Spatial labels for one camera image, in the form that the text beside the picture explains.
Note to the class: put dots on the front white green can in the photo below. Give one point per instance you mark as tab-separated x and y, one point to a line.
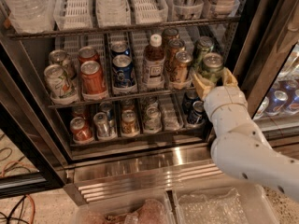
58	81

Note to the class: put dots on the rear orange can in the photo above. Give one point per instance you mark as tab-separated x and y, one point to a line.
88	53

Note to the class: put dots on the orange can bottom shelf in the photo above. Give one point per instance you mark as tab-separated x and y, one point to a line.
80	129

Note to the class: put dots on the front blue can bottom shelf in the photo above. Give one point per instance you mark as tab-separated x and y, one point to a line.
197	113

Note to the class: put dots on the blue can behind right door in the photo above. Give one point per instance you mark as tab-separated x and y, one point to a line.
277	99

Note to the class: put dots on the front gold can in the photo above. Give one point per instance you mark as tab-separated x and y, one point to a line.
180	66

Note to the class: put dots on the water bottle pack top shelf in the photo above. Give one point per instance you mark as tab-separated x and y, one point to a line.
31	16

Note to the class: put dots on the clear plastic bin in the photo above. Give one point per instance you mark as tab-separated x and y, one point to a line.
150	206
223	203

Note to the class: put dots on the silver can bottom shelf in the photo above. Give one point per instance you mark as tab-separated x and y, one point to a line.
102	125

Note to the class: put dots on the clear plastic bin left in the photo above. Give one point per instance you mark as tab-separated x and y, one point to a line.
150	206

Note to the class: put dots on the rear blue can middle shelf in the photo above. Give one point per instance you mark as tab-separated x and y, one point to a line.
120	48

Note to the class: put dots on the rear gold can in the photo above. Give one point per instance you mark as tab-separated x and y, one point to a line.
169	33

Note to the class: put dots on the middle gold can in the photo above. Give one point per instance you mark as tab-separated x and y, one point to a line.
174	45

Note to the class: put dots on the white can bottom shelf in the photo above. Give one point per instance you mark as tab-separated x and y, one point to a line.
152	119

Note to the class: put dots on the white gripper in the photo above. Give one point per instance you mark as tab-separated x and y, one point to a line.
224	96

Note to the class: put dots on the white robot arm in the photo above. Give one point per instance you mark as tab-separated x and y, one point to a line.
240	149

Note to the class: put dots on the right fridge door frame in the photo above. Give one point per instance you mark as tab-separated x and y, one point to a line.
265	36

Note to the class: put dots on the clear plastic bin right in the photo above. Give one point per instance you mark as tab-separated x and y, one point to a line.
223	203

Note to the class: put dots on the front blue can middle shelf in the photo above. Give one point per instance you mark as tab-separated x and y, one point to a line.
122	68

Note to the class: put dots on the left glass fridge door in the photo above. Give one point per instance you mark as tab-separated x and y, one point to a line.
24	121

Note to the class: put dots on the front orange can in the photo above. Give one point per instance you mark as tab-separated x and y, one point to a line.
93	77

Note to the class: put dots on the steel fridge base grille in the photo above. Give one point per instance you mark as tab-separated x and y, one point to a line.
158	169

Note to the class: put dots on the brown tea bottle white cap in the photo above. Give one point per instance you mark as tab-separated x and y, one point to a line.
153	60

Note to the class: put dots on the gold can bottom shelf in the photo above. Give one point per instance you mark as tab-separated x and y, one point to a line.
128	122

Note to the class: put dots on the rear silver can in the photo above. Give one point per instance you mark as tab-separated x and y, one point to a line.
61	57

